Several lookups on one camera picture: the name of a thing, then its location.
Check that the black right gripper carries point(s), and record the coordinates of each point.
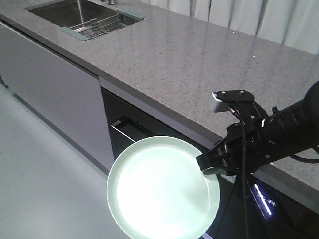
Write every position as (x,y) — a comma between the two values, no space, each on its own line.
(238,153)

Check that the light green round plate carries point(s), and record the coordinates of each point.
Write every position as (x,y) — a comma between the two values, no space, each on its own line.
(155,190)

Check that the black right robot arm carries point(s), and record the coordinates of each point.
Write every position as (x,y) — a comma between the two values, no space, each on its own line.
(285,132)

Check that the green metal dish rack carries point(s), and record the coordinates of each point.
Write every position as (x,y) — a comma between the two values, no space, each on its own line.
(94,28)

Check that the built-in dark appliance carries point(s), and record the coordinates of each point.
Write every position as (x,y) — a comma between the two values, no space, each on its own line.
(249,207)

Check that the grey kitchen cabinet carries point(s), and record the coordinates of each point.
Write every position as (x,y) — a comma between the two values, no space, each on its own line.
(66,96)

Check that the white pleated curtain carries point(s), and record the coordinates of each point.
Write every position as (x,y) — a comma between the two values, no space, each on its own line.
(293,23)

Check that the stainless steel sink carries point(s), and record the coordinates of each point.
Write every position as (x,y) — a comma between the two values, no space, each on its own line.
(72,12)

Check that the chrome kitchen faucet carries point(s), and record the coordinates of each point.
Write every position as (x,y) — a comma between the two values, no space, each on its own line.
(109,2)

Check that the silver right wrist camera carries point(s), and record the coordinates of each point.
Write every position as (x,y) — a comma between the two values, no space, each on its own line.
(222,101)

